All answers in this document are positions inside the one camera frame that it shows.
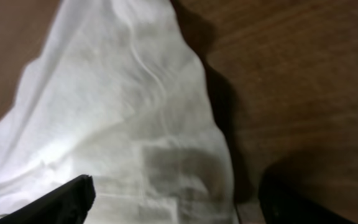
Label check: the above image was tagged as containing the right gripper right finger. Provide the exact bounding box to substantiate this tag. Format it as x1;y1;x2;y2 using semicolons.
258;175;354;224

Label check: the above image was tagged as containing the white t-shirt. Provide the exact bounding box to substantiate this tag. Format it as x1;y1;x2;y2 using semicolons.
0;0;236;223

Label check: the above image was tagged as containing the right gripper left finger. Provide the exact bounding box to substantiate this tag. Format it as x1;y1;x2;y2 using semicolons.
0;175;96;224

